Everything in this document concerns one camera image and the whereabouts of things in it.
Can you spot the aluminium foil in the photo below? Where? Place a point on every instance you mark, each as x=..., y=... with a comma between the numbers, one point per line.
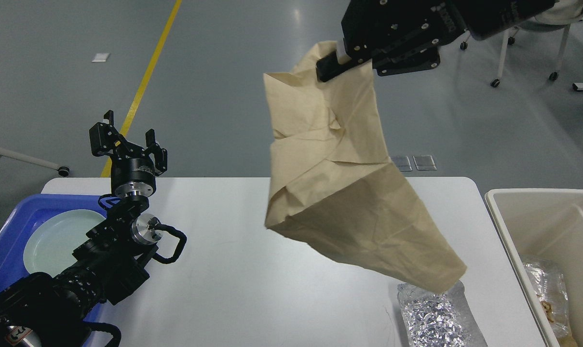
x=438, y=320

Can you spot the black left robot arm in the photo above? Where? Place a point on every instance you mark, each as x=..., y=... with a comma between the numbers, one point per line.
x=41, y=310

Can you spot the beige plastic bin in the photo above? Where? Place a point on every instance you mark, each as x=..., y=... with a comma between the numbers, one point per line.
x=547, y=223

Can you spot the light green plate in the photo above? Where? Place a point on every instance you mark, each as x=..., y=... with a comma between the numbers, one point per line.
x=50, y=247

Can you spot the white floor marker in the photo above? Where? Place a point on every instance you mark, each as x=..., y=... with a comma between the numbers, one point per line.
x=100, y=57

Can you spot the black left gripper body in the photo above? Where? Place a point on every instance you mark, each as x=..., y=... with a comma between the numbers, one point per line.
x=132, y=176

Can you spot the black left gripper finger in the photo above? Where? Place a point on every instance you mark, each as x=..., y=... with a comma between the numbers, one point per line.
x=106, y=140
x=160, y=160

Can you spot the right floor plate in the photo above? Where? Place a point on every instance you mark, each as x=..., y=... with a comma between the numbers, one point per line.
x=424, y=162

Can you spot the left floor plate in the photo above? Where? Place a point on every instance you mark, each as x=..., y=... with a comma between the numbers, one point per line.
x=402, y=163

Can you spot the blue plastic tray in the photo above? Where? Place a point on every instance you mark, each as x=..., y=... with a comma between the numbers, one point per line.
x=24, y=220

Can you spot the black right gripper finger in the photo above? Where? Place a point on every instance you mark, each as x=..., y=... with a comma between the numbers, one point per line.
x=382, y=29
x=427, y=59

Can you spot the clear plastic wrapper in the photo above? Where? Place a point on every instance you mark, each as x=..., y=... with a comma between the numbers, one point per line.
x=548, y=283

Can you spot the crumpled brown paper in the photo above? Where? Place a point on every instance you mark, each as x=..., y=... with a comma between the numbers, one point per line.
x=553, y=310

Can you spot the brown paper bag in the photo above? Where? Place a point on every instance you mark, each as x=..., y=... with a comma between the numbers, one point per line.
x=334, y=186

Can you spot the white stand leg with caster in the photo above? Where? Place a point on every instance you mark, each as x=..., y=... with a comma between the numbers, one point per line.
x=62, y=170

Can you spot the brown paper in bin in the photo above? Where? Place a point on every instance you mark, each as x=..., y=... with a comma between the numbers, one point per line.
x=567, y=341

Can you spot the floor plate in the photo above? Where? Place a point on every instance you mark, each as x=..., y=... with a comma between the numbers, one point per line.
x=424, y=162
x=402, y=163

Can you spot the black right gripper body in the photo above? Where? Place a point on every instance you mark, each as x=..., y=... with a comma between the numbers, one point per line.
x=485, y=18

